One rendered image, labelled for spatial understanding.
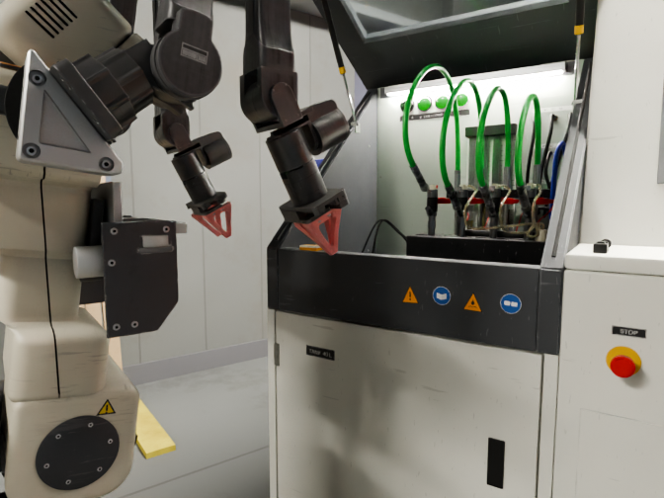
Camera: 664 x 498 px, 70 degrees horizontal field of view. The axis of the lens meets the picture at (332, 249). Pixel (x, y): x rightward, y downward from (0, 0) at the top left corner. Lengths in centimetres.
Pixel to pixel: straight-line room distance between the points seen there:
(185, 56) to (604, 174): 90
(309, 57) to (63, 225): 291
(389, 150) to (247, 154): 164
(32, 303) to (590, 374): 90
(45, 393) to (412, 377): 69
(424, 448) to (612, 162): 74
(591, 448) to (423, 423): 32
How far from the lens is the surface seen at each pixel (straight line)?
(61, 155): 58
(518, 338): 98
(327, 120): 73
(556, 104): 150
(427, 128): 160
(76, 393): 77
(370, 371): 113
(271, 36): 70
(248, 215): 314
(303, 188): 70
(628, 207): 117
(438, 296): 101
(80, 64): 61
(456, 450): 111
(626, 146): 121
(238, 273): 314
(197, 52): 62
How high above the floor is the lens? 108
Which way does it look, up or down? 6 degrees down
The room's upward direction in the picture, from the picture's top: straight up
